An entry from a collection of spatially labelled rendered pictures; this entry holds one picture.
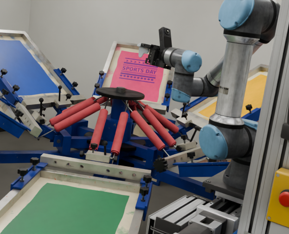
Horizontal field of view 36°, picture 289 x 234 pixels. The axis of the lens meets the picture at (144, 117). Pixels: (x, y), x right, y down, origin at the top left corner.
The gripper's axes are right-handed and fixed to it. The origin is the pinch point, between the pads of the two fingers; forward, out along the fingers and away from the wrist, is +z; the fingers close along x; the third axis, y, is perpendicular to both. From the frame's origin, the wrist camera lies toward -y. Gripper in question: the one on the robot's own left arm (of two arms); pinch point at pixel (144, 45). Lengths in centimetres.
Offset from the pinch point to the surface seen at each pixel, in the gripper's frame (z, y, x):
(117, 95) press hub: 67, 31, 34
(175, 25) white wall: 235, -34, 188
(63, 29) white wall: 393, -2, 130
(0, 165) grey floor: 310, 161, 57
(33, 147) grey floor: 365, 153, 113
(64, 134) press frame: 78, 62, 11
